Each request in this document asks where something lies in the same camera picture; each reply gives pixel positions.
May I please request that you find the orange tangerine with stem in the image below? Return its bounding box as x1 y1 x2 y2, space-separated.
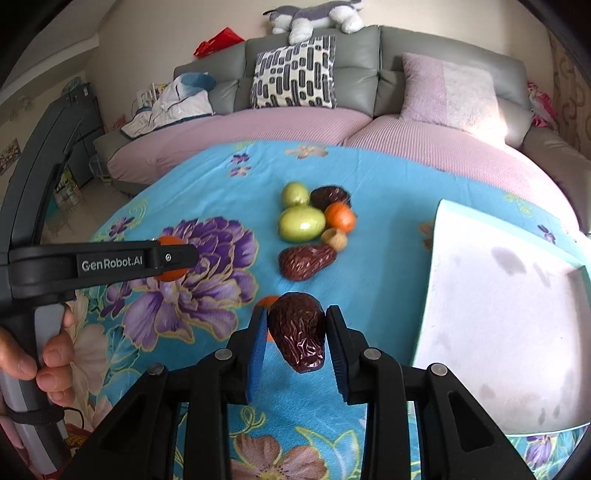
155 235 188 283

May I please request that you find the dark red date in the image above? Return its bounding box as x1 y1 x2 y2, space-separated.
267 292 325 374
277 244 338 282

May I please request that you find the large green jujube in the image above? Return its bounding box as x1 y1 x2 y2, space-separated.
279 205 325 243

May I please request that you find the person's left hand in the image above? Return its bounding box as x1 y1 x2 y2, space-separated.
0 308 77 409

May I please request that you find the white tray teal rim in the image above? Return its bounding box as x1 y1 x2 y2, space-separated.
413 200 590 434

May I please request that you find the pink sofa seat cover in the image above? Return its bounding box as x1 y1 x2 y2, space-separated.
93 107 590 233

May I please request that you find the dark cabinet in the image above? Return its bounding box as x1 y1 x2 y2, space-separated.
67 83 104 188

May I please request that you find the dark red date front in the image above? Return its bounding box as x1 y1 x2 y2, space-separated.
277 244 338 282

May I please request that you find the blue floral tablecloth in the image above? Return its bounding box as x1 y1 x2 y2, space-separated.
66 141 588 479

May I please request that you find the small orange tangerine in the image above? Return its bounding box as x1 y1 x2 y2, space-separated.
325 202 356 234

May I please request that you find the small green jujube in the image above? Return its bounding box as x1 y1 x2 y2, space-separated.
281 182 310 208

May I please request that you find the black white patterned cushion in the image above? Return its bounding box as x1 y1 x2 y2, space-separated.
250 35 338 109

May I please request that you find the pink cloth by sofa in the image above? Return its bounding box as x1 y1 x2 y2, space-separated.
527 81 558 130

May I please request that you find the pink plush cushion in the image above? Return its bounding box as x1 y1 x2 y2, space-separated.
401 53 507 143

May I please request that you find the grey white plush toy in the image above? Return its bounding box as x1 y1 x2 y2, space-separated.
263 1 365 45

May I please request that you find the grey sofa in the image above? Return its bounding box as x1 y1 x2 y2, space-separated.
93 25 591 236

